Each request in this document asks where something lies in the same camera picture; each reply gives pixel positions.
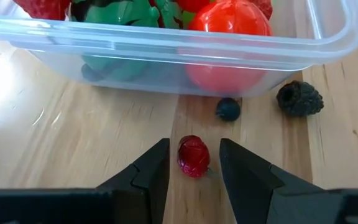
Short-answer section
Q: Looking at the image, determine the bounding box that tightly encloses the red toy strawberry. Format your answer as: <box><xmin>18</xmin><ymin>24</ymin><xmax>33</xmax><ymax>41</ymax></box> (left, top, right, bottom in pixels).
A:
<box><xmin>12</xmin><ymin>0</ymin><xmax>71</xmax><ymax>21</ymax></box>

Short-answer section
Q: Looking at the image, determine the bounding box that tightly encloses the black toy blackberry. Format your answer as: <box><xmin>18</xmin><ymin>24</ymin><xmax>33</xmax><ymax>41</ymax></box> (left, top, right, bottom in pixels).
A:
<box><xmin>275</xmin><ymin>80</ymin><xmax>325</xmax><ymax>118</ymax></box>

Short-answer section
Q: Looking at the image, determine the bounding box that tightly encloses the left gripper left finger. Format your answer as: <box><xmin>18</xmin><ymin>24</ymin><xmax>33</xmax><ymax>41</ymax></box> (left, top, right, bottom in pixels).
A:
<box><xmin>97</xmin><ymin>138</ymin><xmax>171</xmax><ymax>224</ymax></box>

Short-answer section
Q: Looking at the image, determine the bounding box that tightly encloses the dark blue toy blueberry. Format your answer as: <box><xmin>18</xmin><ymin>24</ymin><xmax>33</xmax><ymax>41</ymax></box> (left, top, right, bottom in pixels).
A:
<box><xmin>215</xmin><ymin>97</ymin><xmax>242</xmax><ymax>122</ymax></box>

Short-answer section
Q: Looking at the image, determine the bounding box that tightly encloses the green striped toy watermelon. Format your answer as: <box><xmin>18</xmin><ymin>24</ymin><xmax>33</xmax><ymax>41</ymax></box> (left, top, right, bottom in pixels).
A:
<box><xmin>81</xmin><ymin>0</ymin><xmax>161</xmax><ymax>82</ymax></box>

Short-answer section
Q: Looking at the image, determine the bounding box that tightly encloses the clear plastic tupperware container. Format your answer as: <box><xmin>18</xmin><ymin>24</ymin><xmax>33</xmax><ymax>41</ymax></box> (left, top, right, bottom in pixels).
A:
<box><xmin>0</xmin><ymin>0</ymin><xmax>358</xmax><ymax>99</ymax></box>

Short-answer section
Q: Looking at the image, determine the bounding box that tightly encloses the small red toy cherry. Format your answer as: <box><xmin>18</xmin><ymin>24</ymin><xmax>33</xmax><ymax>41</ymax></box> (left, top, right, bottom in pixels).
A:
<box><xmin>177</xmin><ymin>134</ymin><xmax>211</xmax><ymax>179</ymax></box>

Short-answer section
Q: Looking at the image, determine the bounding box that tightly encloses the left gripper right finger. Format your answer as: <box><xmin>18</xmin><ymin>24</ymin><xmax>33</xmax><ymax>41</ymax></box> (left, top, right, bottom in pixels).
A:
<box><xmin>219</xmin><ymin>138</ymin><xmax>324</xmax><ymax>224</ymax></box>

